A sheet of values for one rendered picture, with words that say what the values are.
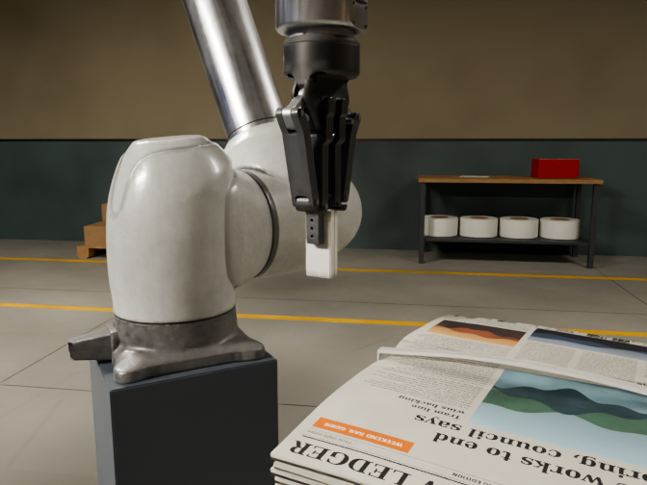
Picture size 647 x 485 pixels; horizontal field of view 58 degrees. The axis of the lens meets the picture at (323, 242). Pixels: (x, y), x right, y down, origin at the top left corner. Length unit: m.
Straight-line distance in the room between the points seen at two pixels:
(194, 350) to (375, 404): 0.31
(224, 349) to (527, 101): 6.47
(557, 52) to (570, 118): 0.73
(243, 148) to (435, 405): 0.50
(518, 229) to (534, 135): 1.20
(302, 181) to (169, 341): 0.27
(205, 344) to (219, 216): 0.16
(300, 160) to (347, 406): 0.23
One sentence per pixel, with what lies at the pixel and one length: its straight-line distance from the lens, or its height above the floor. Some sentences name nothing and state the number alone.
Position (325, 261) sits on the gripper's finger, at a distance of 0.59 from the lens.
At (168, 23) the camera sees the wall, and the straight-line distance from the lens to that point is 7.65.
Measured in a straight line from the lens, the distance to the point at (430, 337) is 0.62.
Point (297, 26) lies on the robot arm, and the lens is 0.57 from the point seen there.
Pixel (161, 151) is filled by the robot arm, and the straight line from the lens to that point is 0.71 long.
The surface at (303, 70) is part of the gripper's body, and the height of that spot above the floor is 1.33.
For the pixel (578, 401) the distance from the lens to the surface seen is 0.51.
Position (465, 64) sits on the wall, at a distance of 6.99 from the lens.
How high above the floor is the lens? 1.27
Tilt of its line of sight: 10 degrees down
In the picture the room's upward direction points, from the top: straight up
